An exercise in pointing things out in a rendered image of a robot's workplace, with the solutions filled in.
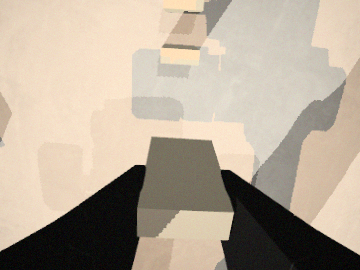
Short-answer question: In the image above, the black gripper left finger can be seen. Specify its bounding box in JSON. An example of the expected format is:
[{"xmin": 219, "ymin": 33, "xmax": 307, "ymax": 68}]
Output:
[{"xmin": 0, "ymin": 164, "xmax": 147, "ymax": 270}]

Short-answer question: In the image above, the grey domino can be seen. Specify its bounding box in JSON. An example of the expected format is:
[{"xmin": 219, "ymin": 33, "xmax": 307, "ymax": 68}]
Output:
[
  {"xmin": 161, "ymin": 44, "xmax": 199, "ymax": 66},
  {"xmin": 136, "ymin": 136, "xmax": 235, "ymax": 240},
  {"xmin": 163, "ymin": 0, "xmax": 204, "ymax": 14}
]

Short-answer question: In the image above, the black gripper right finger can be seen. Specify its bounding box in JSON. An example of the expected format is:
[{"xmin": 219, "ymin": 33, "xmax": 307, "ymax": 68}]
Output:
[{"xmin": 220, "ymin": 170, "xmax": 360, "ymax": 270}]

